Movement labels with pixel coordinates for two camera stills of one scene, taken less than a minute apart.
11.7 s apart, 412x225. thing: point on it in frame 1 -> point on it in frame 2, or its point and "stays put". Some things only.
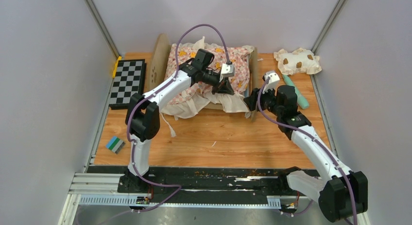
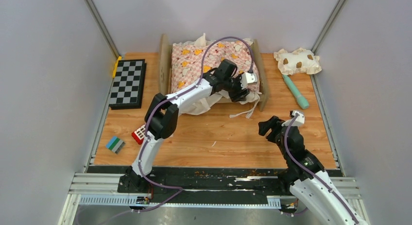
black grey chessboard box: [129, 78] stays put
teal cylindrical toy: [301, 101] stays put
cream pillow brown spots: [299, 60] stays put
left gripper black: [224, 87] -> [237, 96]
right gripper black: [250, 100] -> [273, 123]
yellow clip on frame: [119, 58] stays put
